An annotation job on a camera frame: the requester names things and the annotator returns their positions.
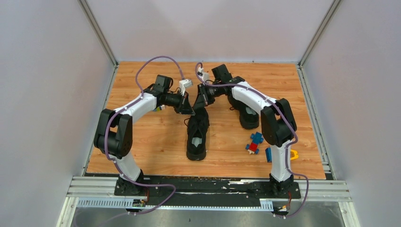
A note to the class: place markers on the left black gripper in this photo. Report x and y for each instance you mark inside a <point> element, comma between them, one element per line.
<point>185,108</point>

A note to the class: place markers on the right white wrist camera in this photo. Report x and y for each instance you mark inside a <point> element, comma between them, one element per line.
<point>202,75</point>

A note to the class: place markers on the black shoe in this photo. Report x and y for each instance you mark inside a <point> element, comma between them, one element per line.
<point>248,118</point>
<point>197,128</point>

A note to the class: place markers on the aluminium frame rail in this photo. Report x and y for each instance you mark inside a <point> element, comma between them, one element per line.
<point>319,190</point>

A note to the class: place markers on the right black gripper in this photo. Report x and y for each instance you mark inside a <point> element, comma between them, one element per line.
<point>203,99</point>

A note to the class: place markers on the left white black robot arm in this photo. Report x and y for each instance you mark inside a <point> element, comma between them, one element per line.
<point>114,133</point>

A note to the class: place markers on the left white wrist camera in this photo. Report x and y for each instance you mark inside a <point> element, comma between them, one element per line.
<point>184,84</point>

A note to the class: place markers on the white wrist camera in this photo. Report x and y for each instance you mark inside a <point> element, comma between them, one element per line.
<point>184,84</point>
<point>202,75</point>

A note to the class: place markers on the green blue white toy blocks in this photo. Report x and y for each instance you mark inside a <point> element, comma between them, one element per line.
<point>159,108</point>

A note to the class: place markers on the blue red toy block car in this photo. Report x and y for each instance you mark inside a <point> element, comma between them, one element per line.
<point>256,140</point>

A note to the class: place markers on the yellow blue toy block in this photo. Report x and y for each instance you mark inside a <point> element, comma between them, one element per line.
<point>293,154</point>

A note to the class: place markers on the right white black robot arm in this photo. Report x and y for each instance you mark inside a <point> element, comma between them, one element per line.
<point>277,120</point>

